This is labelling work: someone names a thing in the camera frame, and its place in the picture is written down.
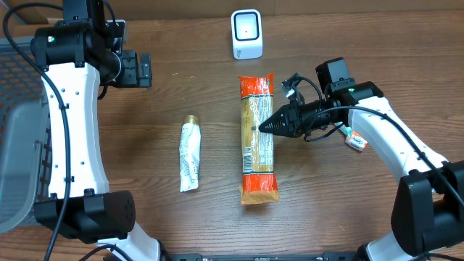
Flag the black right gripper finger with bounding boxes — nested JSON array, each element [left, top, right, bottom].
[[260, 103, 299, 128], [259, 123, 300, 138]]

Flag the small orange snack packet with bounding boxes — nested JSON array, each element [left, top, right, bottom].
[[345, 130, 368, 152]]

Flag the orange pasta package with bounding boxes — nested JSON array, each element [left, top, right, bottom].
[[239, 73, 280, 205]]

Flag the white tube gold cap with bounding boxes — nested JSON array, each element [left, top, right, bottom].
[[179, 115, 202, 192]]

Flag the teal snack bar wrapper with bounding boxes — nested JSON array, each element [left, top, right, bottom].
[[334, 122, 352, 137]]

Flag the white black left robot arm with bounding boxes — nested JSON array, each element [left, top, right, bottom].
[[30, 19, 162, 260]]

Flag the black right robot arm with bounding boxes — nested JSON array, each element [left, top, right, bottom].
[[259, 79, 463, 260]]

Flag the white barcode scanner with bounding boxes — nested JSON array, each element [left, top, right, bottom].
[[231, 9, 263, 60]]

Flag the grey plastic shopping basket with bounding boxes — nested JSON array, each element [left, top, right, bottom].
[[1, 38, 51, 233]]

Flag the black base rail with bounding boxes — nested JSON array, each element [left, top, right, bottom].
[[168, 252, 359, 261]]

